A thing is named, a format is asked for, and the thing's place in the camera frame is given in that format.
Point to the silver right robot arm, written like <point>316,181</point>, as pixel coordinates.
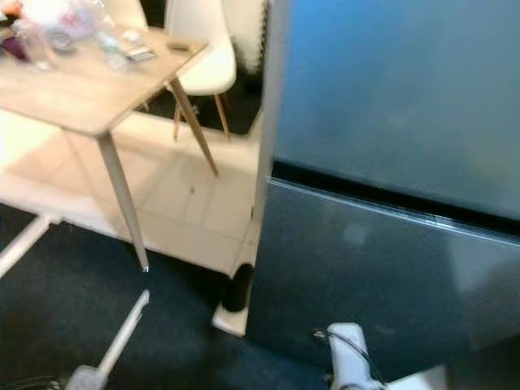
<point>414,380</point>

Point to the white fridge cabinet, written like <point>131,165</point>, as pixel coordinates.
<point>268,122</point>

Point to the white floor strip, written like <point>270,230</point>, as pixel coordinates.
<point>26,244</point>

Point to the light wooden table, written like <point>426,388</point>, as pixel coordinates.
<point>85,93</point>

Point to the purple cloth item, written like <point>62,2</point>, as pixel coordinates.
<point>16,46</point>

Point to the clear plastic bottle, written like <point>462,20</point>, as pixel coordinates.
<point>34,45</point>

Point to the clear round glass bowl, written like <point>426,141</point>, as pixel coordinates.
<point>62,38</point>

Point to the white thin bar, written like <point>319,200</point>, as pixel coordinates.
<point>127,329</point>

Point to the white plastic bag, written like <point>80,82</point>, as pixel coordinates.
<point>58,15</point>

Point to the white computer mouse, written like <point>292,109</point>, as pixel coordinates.
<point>130,35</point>

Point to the small dark flat object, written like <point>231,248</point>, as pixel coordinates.
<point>178,45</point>

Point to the white shell chair wooden legs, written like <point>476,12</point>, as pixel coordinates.
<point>207,49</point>

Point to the black floor mat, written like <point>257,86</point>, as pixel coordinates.
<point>240,101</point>

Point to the grey freezer door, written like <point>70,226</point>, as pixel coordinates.
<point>398,89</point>

